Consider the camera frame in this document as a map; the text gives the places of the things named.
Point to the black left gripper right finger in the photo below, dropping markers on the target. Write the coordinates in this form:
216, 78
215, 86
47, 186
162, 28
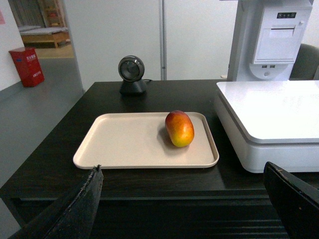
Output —
295, 201

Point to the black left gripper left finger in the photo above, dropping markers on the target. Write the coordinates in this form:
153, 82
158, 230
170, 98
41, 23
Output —
72, 215

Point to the dark red yellow mango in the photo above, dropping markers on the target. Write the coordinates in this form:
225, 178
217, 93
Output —
179, 128

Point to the white checkout scale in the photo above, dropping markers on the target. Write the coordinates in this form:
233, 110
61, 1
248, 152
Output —
271, 121

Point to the beige plastic tray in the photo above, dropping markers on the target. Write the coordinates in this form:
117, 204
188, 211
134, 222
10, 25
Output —
140, 140

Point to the grey green chair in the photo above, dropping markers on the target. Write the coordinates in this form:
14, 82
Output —
306, 66

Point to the black round barcode scanner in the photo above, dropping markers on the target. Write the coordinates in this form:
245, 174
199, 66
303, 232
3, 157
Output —
131, 69

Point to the red fire extinguisher box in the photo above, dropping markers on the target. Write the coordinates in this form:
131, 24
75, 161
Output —
28, 67

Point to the white receipt printer kiosk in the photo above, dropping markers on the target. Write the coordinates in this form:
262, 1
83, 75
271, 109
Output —
267, 38

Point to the white rolling partition panel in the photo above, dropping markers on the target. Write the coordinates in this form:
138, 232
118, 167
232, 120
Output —
175, 39

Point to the wooden bed frame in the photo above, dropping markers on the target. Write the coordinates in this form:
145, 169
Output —
39, 35

